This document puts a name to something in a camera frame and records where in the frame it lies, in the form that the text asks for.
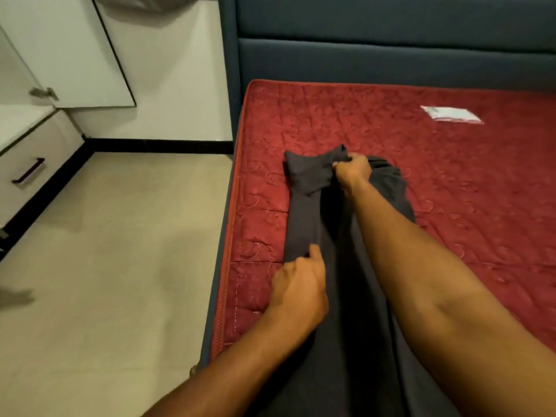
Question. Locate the person's right fingers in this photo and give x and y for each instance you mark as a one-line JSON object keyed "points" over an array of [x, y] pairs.
{"points": [[343, 162]]}

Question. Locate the person's right forearm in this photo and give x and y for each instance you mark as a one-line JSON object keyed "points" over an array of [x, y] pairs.
{"points": [[434, 295]]}

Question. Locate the white mattress label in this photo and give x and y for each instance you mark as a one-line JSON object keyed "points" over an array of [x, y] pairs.
{"points": [[451, 114]]}

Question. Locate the white wardrobe door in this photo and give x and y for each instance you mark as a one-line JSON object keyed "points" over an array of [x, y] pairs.
{"points": [[65, 52]]}

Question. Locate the person's left thumb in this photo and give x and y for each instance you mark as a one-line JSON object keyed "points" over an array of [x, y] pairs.
{"points": [[317, 256]]}

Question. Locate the person's left forearm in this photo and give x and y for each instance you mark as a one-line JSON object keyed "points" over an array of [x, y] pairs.
{"points": [[226, 369]]}

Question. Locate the white drawer cabinet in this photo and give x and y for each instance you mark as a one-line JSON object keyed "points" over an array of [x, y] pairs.
{"points": [[30, 160]]}

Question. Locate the person's right hand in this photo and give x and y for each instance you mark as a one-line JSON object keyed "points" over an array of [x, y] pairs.
{"points": [[354, 171]]}

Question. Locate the dark grey trousers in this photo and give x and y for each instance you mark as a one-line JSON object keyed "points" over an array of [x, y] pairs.
{"points": [[347, 325]]}

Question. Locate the person's left hand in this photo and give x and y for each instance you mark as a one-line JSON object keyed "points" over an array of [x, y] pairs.
{"points": [[297, 286]]}

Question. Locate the red quilted mattress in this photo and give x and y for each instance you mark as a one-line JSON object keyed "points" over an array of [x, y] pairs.
{"points": [[456, 182]]}

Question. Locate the black skirting board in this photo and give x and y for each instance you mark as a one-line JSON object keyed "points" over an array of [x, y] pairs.
{"points": [[108, 169]]}

